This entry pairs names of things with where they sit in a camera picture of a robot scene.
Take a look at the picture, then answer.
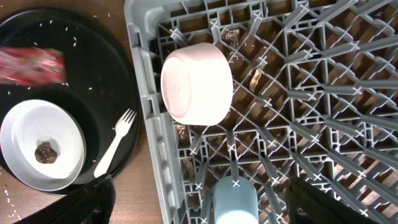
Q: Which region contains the white plastic fork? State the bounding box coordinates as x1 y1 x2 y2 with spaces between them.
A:
93 109 137 178

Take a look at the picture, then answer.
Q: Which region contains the light blue cup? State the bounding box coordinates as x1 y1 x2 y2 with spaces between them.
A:
213 176 259 224

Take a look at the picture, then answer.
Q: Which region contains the pink bowl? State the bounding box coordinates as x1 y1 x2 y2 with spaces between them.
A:
160 42 233 126

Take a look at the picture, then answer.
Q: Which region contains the red snack wrapper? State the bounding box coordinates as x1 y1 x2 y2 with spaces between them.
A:
1 47 66 86

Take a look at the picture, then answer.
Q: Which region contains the round black tray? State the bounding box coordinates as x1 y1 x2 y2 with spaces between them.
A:
1 7 142 195

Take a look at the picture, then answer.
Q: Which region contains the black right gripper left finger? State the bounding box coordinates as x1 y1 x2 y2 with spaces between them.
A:
18 174 116 224

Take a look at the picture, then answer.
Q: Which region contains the white plate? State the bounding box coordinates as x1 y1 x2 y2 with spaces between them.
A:
1 100 86 192

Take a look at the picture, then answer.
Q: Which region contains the brown food scrap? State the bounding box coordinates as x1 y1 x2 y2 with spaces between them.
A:
34 142 58 164

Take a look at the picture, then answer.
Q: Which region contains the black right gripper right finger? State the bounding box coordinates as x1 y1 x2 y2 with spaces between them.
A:
285 176 376 224

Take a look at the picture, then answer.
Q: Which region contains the grey dishwasher rack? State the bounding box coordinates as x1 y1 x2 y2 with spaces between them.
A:
124 0 397 223

